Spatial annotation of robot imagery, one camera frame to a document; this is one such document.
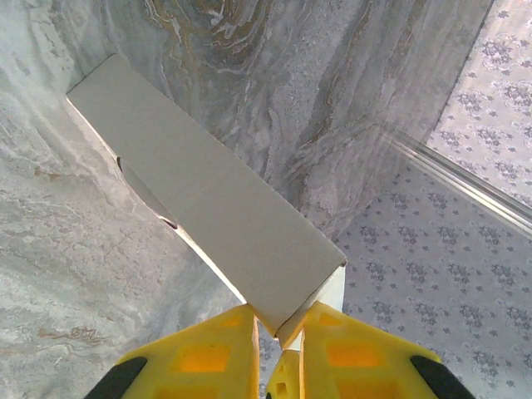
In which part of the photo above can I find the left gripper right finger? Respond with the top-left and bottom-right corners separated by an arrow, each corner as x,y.
265,301 -> 477,399

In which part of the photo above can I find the white paper box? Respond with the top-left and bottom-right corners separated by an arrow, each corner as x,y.
65,53 -> 348,354

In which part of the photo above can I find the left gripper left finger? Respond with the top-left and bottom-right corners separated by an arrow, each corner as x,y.
85,304 -> 261,399

